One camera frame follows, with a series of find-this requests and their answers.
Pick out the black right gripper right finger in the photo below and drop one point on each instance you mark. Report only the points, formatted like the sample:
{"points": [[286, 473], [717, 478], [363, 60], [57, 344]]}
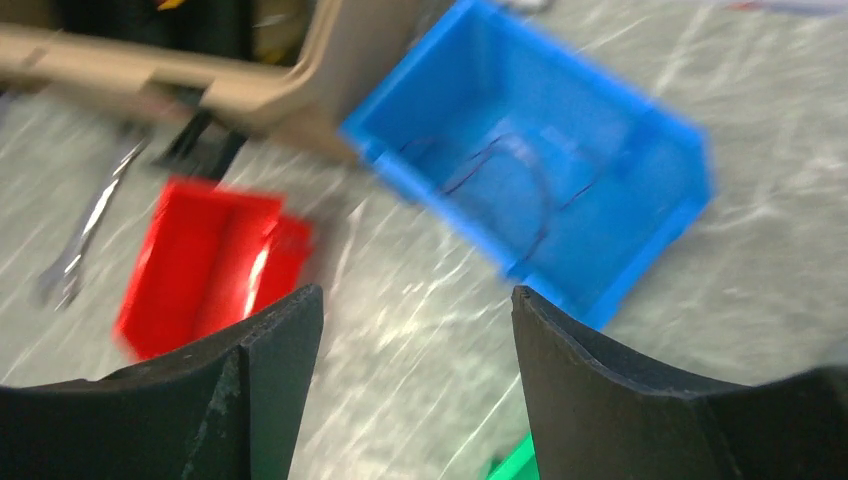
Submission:
{"points": [[599, 409]]}

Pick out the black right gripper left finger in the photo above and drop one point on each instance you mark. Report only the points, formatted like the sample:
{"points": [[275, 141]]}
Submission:
{"points": [[227, 406]]}

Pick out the green plastic bin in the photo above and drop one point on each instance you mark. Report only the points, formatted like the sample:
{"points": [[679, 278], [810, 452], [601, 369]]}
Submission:
{"points": [[519, 464]]}

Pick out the red plastic bin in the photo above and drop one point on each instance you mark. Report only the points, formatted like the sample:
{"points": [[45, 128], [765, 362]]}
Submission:
{"points": [[211, 257]]}

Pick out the silver combination wrench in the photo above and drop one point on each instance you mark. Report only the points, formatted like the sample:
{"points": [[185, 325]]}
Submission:
{"points": [[60, 283]]}

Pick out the blue plastic bin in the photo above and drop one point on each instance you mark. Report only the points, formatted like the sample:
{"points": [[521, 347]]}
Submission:
{"points": [[568, 179]]}

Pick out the tan open toolbox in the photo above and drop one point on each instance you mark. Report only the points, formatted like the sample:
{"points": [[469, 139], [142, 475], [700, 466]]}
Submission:
{"points": [[349, 48]]}

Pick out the yellow tool in toolbox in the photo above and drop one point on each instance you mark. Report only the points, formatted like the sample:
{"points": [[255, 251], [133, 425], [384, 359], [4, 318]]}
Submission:
{"points": [[164, 5]]}

